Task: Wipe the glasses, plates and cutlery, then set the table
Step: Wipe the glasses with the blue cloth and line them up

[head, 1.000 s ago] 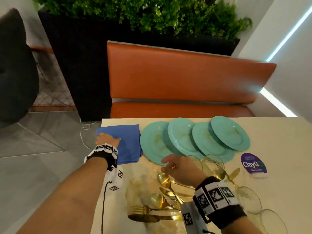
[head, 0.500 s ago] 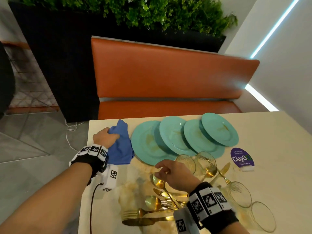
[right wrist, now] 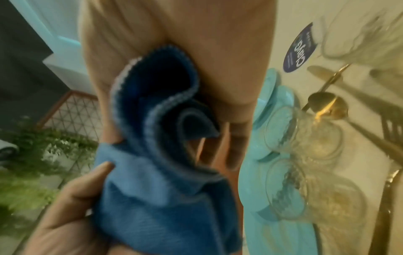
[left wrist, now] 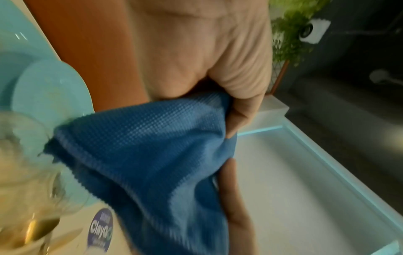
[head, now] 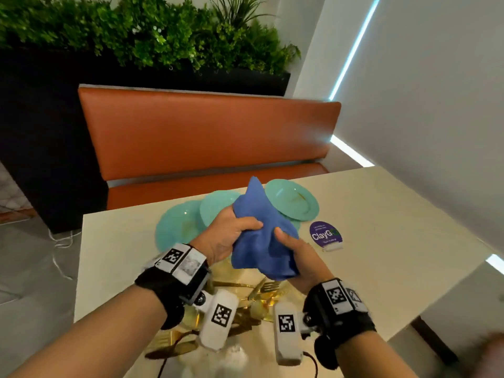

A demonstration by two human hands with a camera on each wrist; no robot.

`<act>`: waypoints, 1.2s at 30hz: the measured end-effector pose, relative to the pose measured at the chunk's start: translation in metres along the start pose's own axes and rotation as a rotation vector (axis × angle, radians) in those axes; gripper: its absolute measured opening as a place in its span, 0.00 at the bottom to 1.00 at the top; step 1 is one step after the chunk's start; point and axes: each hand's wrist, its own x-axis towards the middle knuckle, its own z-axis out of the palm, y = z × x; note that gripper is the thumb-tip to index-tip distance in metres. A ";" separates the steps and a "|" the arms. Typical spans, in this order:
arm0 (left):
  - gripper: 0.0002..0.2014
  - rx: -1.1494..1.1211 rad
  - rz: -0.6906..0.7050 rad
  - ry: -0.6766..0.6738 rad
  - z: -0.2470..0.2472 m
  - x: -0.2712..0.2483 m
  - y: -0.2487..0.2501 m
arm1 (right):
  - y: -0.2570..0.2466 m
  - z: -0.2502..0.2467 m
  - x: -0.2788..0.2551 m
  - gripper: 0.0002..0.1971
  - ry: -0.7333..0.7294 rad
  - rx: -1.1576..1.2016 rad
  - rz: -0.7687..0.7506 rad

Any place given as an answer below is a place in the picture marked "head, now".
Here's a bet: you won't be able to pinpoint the person's right hand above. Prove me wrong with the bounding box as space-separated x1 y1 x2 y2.
274 227 335 296

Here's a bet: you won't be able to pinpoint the person's left hand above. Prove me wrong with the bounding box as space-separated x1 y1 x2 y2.
190 206 264 266

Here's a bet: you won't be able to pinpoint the blue cloth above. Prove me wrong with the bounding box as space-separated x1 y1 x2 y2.
231 176 300 281

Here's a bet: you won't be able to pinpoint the person's left forearm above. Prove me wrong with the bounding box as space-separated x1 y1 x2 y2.
7 285 168 378

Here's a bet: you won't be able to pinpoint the person's right forearm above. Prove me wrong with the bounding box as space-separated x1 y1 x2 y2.
335 330 419 378

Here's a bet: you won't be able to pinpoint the teal plate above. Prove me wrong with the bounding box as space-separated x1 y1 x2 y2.
265 179 320 222
155 200 206 254
199 190 242 229

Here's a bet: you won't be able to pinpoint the round purple table sign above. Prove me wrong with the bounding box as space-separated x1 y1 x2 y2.
309 221 343 253

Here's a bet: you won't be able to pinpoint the gold tray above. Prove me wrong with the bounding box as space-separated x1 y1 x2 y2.
182 257 308 331

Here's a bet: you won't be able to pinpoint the gold fork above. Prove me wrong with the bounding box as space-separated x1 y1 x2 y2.
247 277 282 303

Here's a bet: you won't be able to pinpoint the orange bench seat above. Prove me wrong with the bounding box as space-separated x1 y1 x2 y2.
106 162 330 211

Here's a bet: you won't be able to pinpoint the orange bench backrest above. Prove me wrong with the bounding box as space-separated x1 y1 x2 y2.
77 85 342 182

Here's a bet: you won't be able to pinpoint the white light strip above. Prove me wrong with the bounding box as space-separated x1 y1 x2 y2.
328 0 382 101
329 134 375 168
485 254 504 276

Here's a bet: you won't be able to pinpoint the black planter box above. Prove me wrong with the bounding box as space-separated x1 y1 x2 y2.
0 47 291 234

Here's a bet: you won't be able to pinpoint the green plants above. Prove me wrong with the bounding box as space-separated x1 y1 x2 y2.
0 0 302 75

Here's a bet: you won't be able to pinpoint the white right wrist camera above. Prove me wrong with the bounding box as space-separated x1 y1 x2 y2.
273 301 304 367

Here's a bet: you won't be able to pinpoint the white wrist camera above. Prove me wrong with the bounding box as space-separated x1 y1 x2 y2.
273 301 304 367
192 289 240 351

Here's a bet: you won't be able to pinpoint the black left wrist strap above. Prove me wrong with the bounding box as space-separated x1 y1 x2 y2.
135 243 212 330

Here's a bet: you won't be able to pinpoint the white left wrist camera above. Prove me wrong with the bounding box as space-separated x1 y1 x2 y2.
192 289 240 351

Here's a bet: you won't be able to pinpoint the black camera cable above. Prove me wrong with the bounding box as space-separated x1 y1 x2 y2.
302 351 319 378
157 330 200 378

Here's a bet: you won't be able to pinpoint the white floor cable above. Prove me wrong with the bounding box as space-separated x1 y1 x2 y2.
46 228 82 281

